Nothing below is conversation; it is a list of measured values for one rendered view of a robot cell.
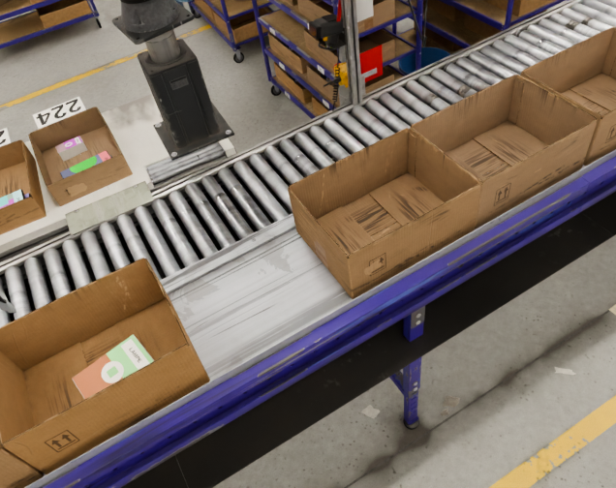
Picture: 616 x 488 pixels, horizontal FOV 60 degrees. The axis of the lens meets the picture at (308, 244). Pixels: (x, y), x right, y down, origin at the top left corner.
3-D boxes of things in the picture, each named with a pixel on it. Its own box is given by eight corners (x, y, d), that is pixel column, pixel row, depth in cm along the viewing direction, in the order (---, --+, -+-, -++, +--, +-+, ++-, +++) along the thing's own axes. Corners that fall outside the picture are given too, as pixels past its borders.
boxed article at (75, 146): (60, 155, 211) (54, 146, 207) (84, 144, 213) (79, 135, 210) (64, 162, 207) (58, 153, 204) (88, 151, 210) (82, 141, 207)
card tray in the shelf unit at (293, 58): (269, 47, 328) (266, 32, 321) (311, 30, 336) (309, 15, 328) (302, 74, 303) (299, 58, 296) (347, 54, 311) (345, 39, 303)
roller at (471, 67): (451, 67, 224) (461, 64, 225) (547, 125, 192) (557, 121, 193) (453, 56, 220) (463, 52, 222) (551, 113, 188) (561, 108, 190)
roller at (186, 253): (147, 205, 189) (160, 207, 192) (201, 304, 157) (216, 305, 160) (152, 194, 187) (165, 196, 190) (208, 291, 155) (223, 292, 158)
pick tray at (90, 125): (107, 125, 221) (96, 105, 214) (134, 174, 197) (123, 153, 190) (40, 153, 214) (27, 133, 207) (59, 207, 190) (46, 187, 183)
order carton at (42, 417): (169, 295, 140) (145, 255, 128) (211, 381, 122) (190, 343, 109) (21, 372, 131) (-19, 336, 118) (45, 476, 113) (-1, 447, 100)
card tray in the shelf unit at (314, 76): (307, 80, 298) (305, 64, 291) (353, 60, 306) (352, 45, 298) (347, 113, 273) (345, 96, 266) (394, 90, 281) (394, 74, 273)
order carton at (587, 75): (600, 73, 179) (615, 24, 166) (681, 112, 160) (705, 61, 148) (510, 118, 169) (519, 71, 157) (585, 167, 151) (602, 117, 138)
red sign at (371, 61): (382, 74, 212) (381, 44, 203) (383, 75, 212) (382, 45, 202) (348, 89, 208) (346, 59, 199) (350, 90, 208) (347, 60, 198)
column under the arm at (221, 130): (153, 127, 216) (121, 52, 191) (212, 104, 221) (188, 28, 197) (171, 161, 200) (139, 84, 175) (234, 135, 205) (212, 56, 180)
